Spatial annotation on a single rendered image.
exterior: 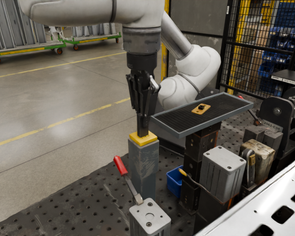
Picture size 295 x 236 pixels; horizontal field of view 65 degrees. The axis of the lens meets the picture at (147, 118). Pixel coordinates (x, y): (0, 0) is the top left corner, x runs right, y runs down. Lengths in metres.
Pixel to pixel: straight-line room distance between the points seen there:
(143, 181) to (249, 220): 0.30
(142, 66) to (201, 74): 0.69
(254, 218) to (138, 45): 0.52
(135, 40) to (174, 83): 0.65
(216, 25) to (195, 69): 2.15
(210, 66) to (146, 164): 0.70
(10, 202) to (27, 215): 1.18
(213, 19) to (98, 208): 2.78
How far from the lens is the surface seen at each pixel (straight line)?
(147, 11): 0.53
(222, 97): 0.96
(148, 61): 0.56
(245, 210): 0.73
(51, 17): 0.50
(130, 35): 0.54
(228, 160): 0.69
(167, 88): 1.16
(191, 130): 0.70
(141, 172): 0.70
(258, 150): 0.82
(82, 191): 1.19
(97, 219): 1.06
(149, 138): 0.66
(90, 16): 0.50
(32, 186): 2.41
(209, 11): 3.37
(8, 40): 7.21
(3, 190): 2.49
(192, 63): 1.19
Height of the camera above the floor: 1.51
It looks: 28 degrees down
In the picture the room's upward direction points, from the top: straight up
